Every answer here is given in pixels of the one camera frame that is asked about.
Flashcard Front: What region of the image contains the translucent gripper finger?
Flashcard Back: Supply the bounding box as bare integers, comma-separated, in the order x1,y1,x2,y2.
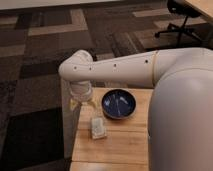
88,99,98,108
70,99,79,110

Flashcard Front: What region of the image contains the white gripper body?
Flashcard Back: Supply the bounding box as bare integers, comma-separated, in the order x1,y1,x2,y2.
70,81,93,102

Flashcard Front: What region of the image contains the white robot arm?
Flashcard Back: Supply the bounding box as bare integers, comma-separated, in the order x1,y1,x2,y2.
58,47,213,171

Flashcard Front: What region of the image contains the dark blue ceramic bowl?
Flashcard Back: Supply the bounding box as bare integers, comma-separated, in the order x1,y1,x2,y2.
101,89,136,120

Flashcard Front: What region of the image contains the white eraser block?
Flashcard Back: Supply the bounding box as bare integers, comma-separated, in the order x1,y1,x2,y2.
91,117,106,139

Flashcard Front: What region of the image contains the black office chair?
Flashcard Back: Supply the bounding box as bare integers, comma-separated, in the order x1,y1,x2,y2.
154,0,203,48

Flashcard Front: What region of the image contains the light wooden desk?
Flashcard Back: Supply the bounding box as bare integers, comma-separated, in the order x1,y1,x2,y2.
184,0,213,24

